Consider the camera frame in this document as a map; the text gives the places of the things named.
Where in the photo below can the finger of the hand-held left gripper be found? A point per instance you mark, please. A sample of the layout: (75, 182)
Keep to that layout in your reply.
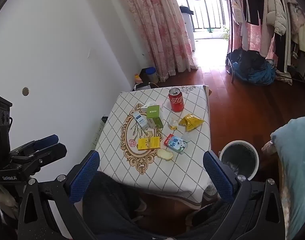
(52, 152)
(46, 140)

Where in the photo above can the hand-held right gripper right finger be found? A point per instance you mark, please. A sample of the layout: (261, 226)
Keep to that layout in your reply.
(218, 177)

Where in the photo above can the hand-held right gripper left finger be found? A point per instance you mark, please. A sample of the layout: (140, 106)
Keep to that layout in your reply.
(85, 177)

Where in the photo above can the white round trash bin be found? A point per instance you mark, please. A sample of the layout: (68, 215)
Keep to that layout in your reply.
(238, 155)

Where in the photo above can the blue white milk box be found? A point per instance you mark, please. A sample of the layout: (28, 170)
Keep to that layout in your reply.
(175, 145)

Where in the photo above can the bread slice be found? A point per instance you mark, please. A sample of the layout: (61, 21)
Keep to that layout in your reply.
(164, 154)

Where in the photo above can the yellow snack bag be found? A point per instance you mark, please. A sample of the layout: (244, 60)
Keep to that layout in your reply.
(192, 122)

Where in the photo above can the small clear glass cup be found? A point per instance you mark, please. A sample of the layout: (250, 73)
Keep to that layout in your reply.
(173, 123)

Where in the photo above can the yellow box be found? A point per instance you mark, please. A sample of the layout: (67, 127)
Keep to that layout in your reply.
(148, 143)

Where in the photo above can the blue white milk carton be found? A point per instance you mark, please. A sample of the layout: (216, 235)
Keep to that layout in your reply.
(141, 122)

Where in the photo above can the red soda can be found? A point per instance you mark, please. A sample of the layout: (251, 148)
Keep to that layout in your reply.
(176, 102)

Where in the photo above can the green carton box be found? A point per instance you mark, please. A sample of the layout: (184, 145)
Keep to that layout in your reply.
(154, 117)

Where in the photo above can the person's left hand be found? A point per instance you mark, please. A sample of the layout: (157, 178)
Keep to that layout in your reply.
(6, 201)

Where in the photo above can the person's left leg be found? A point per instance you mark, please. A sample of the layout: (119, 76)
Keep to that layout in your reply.
(105, 205)

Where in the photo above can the person's leg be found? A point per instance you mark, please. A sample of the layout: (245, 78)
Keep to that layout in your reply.
(210, 220)
(105, 205)

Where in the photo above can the person's right leg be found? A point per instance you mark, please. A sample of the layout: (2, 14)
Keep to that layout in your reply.
(210, 220)

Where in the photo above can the white power strip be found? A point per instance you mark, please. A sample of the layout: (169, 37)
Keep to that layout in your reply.
(98, 135)

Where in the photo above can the grey slipper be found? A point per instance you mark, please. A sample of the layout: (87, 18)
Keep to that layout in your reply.
(141, 207)

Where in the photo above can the white diamond patterned tablecloth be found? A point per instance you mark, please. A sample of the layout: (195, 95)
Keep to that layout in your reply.
(155, 175)

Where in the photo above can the beige patterned bed sheet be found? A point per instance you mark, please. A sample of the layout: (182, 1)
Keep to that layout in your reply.
(283, 192)

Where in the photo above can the light blue blanket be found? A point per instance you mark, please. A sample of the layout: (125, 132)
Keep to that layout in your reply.
(297, 160)

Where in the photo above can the black metal clothes rack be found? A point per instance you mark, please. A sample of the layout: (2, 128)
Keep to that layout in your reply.
(232, 77)

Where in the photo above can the pile of dark blue clothes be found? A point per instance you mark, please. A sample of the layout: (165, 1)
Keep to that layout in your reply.
(257, 75)

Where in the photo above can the white cloth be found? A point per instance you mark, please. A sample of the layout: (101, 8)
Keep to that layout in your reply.
(283, 78)

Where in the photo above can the jar with blue lid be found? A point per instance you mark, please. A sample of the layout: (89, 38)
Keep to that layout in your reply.
(152, 76)

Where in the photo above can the black white striped trousers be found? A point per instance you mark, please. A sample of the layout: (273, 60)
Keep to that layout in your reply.
(282, 52)

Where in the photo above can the green potted plant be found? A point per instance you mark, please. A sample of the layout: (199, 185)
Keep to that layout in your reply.
(225, 32)

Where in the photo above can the pink floral curtain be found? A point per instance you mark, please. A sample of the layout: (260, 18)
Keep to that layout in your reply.
(255, 36)
(157, 30)

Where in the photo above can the white washing machine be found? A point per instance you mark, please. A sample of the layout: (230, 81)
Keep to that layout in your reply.
(188, 32)

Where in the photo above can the black balcony railing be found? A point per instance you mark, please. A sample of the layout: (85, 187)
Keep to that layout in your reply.
(212, 12)

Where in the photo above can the black cloth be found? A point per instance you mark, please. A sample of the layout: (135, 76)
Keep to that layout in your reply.
(186, 10)

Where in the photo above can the white puffer jacket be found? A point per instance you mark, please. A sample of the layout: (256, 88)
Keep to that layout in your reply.
(275, 12)

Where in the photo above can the black hanging garment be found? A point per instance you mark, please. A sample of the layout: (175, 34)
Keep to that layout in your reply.
(252, 2)

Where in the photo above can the pink fluffy coat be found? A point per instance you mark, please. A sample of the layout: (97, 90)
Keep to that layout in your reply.
(297, 15)

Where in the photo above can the round wall cap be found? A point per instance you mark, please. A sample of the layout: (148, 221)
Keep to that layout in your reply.
(25, 91)

